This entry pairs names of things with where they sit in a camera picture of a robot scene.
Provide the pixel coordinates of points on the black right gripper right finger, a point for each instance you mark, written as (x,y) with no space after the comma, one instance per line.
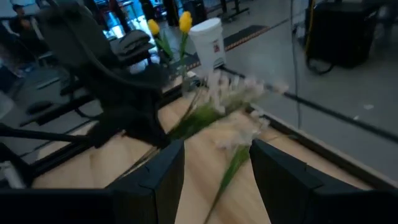
(280,186)

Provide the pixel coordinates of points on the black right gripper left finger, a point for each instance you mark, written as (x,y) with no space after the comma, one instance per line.
(164,180)

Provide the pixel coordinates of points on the white artificial flower bunch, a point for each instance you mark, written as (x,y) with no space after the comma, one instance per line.
(231,169)
(199,119)

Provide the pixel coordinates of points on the yellow artificial tulip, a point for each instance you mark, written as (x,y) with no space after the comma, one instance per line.
(185,22)
(153,27)

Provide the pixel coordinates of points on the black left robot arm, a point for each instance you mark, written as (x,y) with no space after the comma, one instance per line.
(77,37)

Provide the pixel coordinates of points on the flared clear glass vase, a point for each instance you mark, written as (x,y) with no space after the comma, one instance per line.
(188,85)

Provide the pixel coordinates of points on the grey folded cloth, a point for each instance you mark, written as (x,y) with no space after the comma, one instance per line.
(133,42)

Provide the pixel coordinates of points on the black floor bin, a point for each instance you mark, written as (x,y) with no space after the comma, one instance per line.
(196,11)

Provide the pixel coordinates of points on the black mat with orange stripes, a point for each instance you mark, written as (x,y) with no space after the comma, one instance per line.
(245,35)

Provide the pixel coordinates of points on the black floor stand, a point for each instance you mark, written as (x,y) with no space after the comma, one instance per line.
(233,12)

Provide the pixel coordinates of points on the black floor equipment box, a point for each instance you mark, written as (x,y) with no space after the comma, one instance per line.
(342,34)

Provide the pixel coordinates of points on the black aluminium table frame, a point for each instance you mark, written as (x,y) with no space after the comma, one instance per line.
(62,160)

